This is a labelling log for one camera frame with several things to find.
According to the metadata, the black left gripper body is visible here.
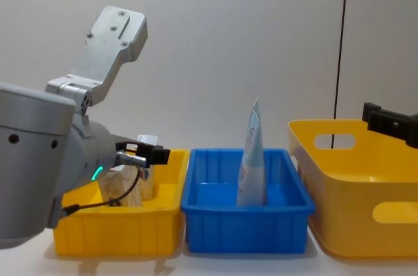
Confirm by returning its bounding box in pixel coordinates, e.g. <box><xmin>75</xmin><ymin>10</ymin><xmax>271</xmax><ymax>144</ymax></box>
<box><xmin>114</xmin><ymin>140</ymin><xmax>171</xmax><ymax>169</ymax></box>

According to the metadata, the clear beige snack bag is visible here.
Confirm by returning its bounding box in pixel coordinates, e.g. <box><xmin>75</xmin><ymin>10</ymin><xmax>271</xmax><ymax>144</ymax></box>
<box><xmin>97</xmin><ymin>164</ymin><xmax>145</xmax><ymax>208</ymax></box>

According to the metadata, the blue plastic bin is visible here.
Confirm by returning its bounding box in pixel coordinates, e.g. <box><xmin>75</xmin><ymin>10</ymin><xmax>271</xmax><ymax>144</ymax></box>
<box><xmin>180</xmin><ymin>148</ymin><xmax>316</xmax><ymax>254</ymax></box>

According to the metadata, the small yellow plastic bin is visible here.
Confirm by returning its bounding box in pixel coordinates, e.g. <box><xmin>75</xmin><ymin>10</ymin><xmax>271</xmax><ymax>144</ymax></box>
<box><xmin>53</xmin><ymin>148</ymin><xmax>191</xmax><ymax>256</ymax></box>

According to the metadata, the pale blue tube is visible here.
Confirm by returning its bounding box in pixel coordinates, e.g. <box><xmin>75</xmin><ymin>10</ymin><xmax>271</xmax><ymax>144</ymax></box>
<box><xmin>236</xmin><ymin>97</ymin><xmax>267</xmax><ymax>207</ymax></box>

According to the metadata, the yellow basket with handle holes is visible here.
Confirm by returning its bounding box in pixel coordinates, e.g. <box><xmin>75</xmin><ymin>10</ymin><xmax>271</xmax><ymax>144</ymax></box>
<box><xmin>287</xmin><ymin>119</ymin><xmax>418</xmax><ymax>260</ymax></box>

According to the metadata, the thin black hanging cable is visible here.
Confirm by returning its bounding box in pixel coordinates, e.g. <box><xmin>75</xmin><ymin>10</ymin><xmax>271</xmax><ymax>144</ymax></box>
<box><xmin>331</xmin><ymin>0</ymin><xmax>351</xmax><ymax>149</ymax></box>

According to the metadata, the thin dark gripper cable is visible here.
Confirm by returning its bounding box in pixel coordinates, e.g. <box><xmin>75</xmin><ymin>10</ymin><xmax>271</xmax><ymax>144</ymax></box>
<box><xmin>59</xmin><ymin>151</ymin><xmax>147</xmax><ymax>217</ymax></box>

